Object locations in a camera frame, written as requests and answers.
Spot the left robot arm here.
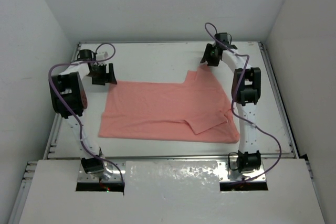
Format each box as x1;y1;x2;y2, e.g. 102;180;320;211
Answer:
48;49;117;178

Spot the salmon pink t-shirt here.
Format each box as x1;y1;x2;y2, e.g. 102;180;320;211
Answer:
98;65;240;144

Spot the aluminium table frame rail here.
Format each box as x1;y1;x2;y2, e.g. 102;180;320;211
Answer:
17;42;323;223

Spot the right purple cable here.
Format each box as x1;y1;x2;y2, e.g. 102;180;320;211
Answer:
204;22;283;183

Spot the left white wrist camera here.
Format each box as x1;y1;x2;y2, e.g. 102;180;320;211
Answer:
96;51;109;60

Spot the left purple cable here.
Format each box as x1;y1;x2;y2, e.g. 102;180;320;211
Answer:
47;43;125;185

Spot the white front cover panel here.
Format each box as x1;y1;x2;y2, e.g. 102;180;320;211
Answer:
20;159;324;223

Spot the purple cable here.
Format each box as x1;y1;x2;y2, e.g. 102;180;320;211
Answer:
204;22;283;183
47;43;125;185

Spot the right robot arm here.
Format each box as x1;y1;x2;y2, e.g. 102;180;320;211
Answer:
201;33;261;174

